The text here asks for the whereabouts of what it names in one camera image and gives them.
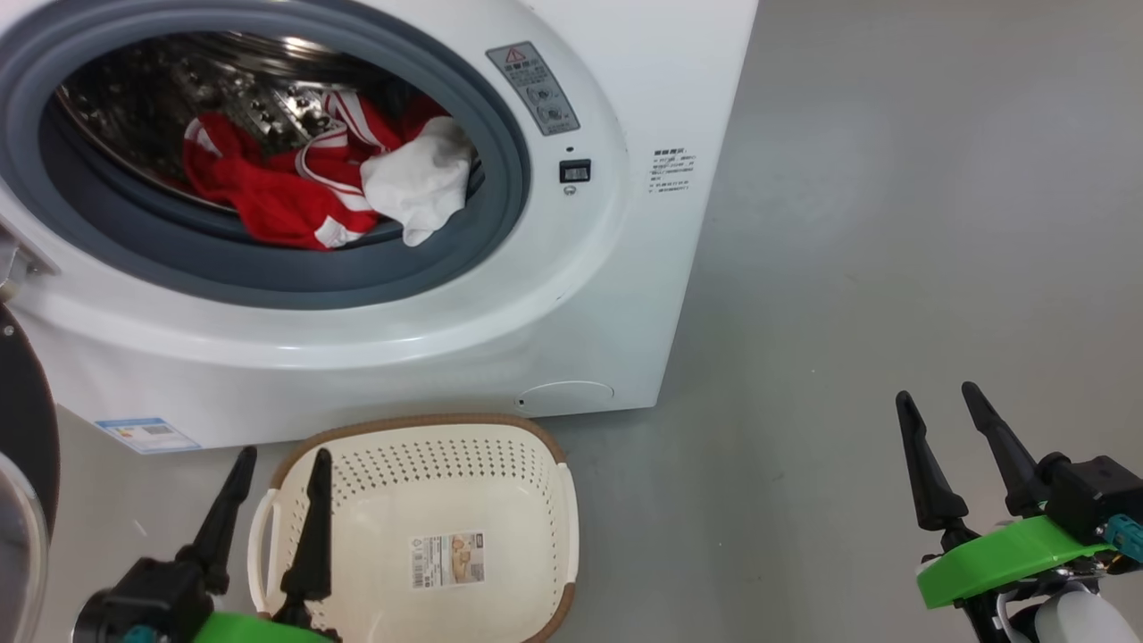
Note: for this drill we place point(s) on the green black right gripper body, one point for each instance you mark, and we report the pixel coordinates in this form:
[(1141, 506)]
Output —
[(1000, 558)]

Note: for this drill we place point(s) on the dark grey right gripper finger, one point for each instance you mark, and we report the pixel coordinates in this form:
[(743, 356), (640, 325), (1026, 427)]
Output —
[(1013, 473), (929, 482)]

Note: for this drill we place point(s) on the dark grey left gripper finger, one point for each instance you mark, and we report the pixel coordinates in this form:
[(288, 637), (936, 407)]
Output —
[(223, 527), (311, 545)]

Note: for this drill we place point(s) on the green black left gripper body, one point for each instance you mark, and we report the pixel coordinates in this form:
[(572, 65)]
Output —
[(259, 630)]

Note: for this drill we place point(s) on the black round washer door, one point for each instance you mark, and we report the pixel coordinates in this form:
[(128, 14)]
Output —
[(22, 420)]

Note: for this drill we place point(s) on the red and white garment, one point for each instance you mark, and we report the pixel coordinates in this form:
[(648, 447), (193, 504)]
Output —
[(268, 196)]

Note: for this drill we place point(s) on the cream perforated laundry basket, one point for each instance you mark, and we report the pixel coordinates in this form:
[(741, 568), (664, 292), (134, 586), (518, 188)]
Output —
[(429, 500)]

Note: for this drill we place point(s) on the white front-load washing machine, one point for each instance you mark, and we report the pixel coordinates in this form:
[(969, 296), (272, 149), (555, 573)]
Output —
[(625, 295)]

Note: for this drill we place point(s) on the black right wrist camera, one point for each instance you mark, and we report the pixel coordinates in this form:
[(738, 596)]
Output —
[(1094, 496)]

